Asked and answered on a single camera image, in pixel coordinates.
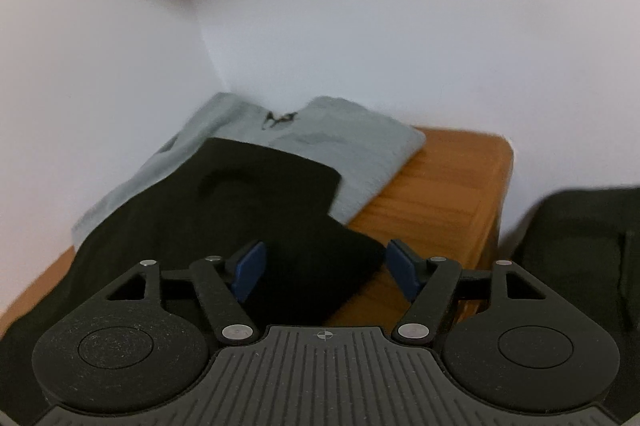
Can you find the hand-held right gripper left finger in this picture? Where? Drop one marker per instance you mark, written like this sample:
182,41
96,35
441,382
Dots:
252,268

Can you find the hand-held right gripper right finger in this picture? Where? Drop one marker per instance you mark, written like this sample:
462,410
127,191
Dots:
402,268

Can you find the black garment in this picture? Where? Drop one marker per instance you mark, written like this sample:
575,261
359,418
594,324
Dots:
225,206

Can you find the grey printed t-shirt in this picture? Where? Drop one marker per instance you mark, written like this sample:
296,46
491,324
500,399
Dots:
360,146

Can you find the dark bag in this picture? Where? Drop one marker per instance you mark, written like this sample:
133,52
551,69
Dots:
580,241

